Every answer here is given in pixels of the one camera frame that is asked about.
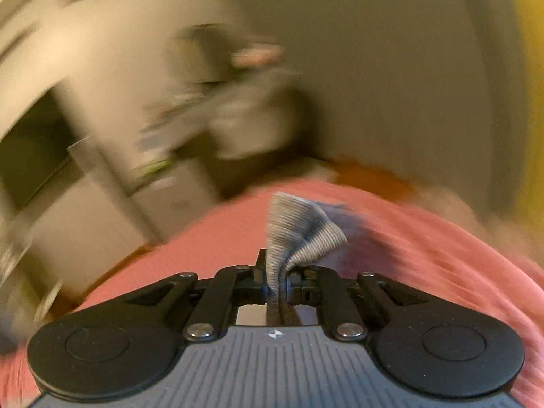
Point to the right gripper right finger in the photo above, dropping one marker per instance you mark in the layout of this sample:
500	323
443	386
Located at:
350	310

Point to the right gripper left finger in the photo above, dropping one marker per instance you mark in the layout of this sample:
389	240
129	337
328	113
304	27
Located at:
201	310

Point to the grey fleece pants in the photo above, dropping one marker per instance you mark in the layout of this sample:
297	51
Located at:
302	232

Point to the grey drawer cabinet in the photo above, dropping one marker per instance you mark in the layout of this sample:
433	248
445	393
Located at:
164	197

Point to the pink ribbed bedspread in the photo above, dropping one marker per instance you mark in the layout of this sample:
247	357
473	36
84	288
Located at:
248	368

